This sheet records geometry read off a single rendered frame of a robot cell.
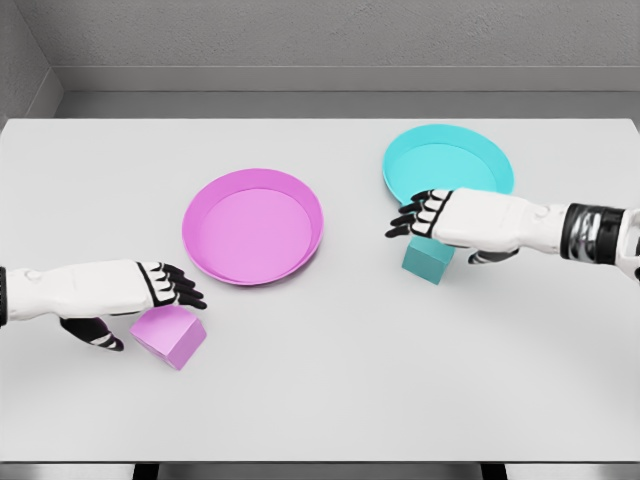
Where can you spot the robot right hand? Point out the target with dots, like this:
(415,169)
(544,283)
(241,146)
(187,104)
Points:
(470,220)

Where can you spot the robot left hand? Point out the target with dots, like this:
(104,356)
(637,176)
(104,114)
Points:
(115,290)

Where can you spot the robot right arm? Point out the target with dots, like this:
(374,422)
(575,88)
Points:
(580,230)

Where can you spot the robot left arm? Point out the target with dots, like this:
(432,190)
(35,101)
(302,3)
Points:
(30,292)

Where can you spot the teal block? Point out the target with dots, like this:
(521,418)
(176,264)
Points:
(425,260)

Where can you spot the cyan plate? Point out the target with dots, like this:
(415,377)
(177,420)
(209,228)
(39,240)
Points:
(445,162)

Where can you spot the pink block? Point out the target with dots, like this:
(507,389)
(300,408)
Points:
(170,335)

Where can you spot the pink plate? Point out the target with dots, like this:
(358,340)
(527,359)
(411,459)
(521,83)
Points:
(252,227)

